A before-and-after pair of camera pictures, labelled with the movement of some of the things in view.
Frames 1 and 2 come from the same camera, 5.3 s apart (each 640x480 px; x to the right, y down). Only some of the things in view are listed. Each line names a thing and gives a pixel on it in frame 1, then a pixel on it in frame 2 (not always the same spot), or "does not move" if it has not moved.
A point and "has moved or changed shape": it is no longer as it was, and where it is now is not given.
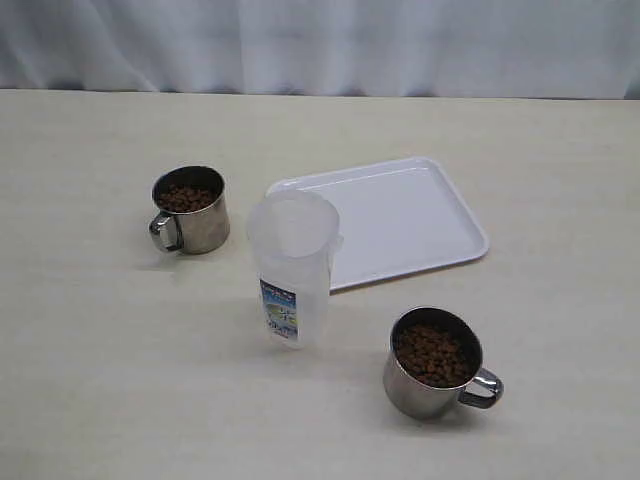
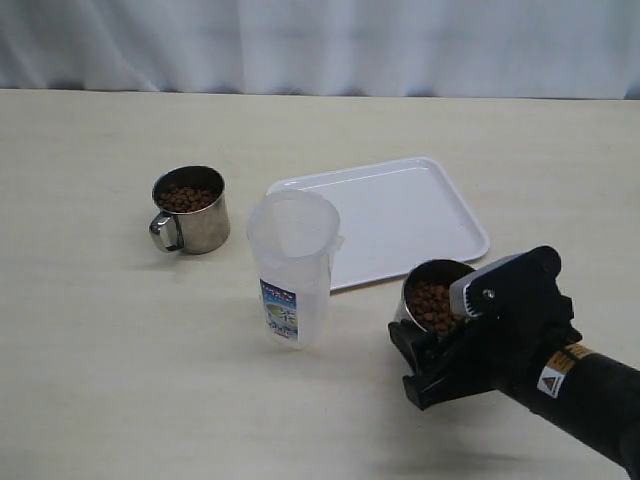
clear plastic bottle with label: x=295 y=235 does not move
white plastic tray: x=397 y=220 does not move
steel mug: x=194 y=215 does not move
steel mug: x=435 y=359 has moved or changed shape
